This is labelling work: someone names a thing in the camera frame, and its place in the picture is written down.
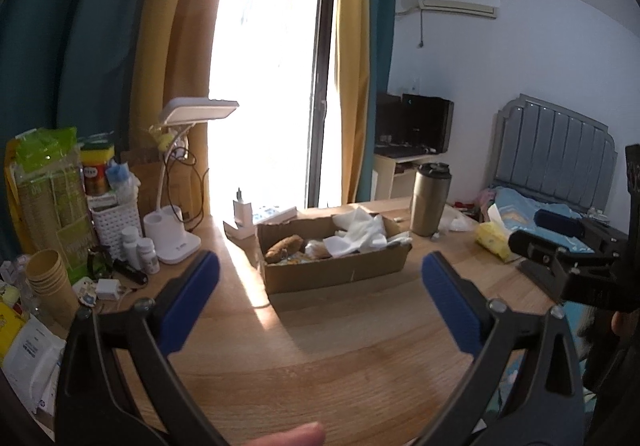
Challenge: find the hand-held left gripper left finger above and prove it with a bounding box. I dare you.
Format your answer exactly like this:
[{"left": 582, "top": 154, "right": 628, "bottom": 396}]
[{"left": 54, "top": 250, "right": 236, "bottom": 446}]

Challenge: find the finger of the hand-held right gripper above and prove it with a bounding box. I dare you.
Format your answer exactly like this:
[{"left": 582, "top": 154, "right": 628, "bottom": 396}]
[
  {"left": 533, "top": 207, "right": 601, "bottom": 241},
  {"left": 507, "top": 229, "right": 596, "bottom": 300}
]

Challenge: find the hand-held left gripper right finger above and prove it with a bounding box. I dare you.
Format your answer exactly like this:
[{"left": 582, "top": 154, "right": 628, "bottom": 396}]
[{"left": 420, "top": 251, "right": 586, "bottom": 446}]

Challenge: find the brown plush toy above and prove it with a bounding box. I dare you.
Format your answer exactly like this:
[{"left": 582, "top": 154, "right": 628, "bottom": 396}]
[{"left": 264, "top": 235, "right": 305, "bottom": 263}]

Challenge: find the cardboard box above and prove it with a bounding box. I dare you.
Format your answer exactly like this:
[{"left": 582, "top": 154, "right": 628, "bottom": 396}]
[{"left": 256, "top": 212, "right": 413, "bottom": 295}]

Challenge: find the person's right hand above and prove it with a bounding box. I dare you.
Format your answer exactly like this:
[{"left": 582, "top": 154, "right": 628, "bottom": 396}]
[{"left": 611, "top": 310, "right": 640, "bottom": 338}]

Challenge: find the person's left hand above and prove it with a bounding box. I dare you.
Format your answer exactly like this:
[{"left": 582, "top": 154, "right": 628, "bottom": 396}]
[{"left": 240, "top": 422, "right": 326, "bottom": 446}]

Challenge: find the blue bed blanket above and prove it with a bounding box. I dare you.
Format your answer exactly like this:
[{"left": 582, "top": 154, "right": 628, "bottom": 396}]
[{"left": 492, "top": 186, "right": 596, "bottom": 254}]

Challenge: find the yellow tissue pack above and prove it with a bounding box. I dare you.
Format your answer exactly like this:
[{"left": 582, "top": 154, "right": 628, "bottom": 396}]
[{"left": 474, "top": 203, "right": 513, "bottom": 262}]

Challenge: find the short white pill bottle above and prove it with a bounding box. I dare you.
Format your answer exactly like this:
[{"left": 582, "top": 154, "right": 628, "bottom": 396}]
[{"left": 137, "top": 237, "right": 161, "bottom": 275}]

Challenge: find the white desk lamp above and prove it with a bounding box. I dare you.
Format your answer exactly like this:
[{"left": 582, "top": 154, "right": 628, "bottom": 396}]
[{"left": 144, "top": 96, "right": 240, "bottom": 266}]

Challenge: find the black cylindrical device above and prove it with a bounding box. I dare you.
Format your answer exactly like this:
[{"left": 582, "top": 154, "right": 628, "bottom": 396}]
[{"left": 112, "top": 259, "right": 148, "bottom": 286}]

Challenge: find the grey bed headboard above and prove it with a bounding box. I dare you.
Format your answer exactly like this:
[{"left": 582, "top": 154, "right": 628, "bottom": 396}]
[{"left": 492, "top": 94, "right": 618, "bottom": 214}]

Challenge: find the white crumpled tissue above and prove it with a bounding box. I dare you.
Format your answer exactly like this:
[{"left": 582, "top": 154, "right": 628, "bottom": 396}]
[{"left": 437, "top": 203, "right": 481, "bottom": 239}]

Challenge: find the pink clothing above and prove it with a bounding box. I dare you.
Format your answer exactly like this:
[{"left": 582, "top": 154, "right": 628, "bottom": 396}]
[{"left": 452, "top": 189, "right": 496, "bottom": 222}]

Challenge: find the white power adapter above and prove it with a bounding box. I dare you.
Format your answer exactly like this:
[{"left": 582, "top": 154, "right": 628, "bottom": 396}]
[{"left": 232, "top": 187, "right": 255, "bottom": 229}]

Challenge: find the black wristwatch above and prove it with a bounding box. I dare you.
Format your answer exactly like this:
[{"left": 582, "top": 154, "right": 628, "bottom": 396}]
[{"left": 86, "top": 249, "right": 113, "bottom": 283}]

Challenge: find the steel tumbler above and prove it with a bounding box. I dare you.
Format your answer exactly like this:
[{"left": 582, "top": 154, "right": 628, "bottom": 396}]
[{"left": 410, "top": 162, "right": 452, "bottom": 237}]

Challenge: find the white plastic basket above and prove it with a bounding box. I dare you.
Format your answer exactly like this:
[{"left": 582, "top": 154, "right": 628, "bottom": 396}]
[{"left": 90, "top": 199, "right": 143, "bottom": 261}]

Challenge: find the white flat box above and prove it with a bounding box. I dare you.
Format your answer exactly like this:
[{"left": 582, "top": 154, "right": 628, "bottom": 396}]
[{"left": 252, "top": 206, "right": 298, "bottom": 227}]

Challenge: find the person's dark clothing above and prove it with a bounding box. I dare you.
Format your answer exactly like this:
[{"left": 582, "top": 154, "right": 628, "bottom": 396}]
[{"left": 580, "top": 309, "right": 640, "bottom": 446}]

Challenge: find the white medicine box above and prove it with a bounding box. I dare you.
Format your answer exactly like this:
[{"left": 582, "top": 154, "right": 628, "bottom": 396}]
[{"left": 87, "top": 193, "right": 118, "bottom": 212}]

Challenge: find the white cabinet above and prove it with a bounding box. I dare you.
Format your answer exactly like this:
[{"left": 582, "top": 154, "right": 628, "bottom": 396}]
[{"left": 374, "top": 153, "right": 441, "bottom": 201}]

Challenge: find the blue tissue pack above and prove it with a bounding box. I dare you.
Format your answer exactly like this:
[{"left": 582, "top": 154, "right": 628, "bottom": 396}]
[{"left": 106, "top": 160, "right": 132, "bottom": 192}]

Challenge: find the stack of paper cups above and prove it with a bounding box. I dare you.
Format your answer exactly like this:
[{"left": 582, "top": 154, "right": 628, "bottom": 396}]
[{"left": 26, "top": 249, "right": 80, "bottom": 327}]

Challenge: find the red and yellow can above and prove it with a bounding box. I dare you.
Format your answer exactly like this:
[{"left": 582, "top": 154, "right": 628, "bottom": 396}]
[{"left": 80, "top": 141, "right": 115, "bottom": 197}]

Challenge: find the black monitor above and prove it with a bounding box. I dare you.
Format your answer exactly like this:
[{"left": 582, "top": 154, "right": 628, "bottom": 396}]
[{"left": 375, "top": 93, "right": 455, "bottom": 159}]

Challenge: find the white wet wipes pack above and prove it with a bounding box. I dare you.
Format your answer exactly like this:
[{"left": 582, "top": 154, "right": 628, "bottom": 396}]
[{"left": 0, "top": 316, "right": 68, "bottom": 414}]

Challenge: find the green paper cup bag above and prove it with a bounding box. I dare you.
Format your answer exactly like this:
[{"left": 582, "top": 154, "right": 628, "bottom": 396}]
[{"left": 5, "top": 127, "right": 98, "bottom": 277}]

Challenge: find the yellow packet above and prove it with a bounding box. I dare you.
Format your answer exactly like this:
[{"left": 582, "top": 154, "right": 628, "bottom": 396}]
[{"left": 0, "top": 301, "right": 26, "bottom": 362}]

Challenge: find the teal curtain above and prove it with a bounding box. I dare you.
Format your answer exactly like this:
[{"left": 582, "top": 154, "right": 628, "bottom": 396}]
[
  {"left": 367, "top": 0, "right": 398, "bottom": 202},
  {"left": 0, "top": 0, "right": 171, "bottom": 237}
]

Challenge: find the yellow curtain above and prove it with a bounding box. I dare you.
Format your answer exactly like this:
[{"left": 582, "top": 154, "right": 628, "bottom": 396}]
[
  {"left": 334, "top": 0, "right": 373, "bottom": 207},
  {"left": 132, "top": 0, "right": 241, "bottom": 227}
]

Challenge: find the black lamp cable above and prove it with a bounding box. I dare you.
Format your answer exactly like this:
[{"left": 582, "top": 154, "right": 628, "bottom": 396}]
[{"left": 165, "top": 146, "right": 211, "bottom": 232}]

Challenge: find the cartoon keychain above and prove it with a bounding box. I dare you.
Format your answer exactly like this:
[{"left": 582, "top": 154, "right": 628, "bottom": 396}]
[{"left": 74, "top": 276, "right": 103, "bottom": 309}]

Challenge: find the dark window frame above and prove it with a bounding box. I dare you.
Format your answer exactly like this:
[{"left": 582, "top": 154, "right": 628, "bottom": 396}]
[{"left": 305, "top": 0, "right": 341, "bottom": 208}]

